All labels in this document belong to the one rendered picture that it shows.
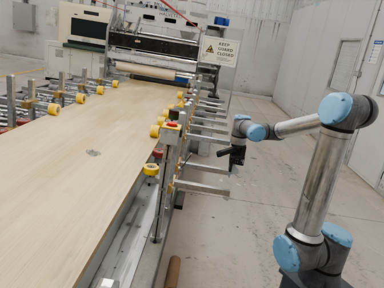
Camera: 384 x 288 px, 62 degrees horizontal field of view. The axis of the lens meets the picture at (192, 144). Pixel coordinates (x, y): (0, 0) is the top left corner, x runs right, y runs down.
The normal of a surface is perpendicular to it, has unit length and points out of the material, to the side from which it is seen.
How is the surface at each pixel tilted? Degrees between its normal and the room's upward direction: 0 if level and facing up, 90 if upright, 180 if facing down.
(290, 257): 95
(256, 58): 90
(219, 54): 90
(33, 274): 0
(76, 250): 0
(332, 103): 82
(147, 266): 0
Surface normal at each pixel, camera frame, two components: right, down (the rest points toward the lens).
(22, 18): -0.03, 0.31
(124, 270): 0.15, -0.94
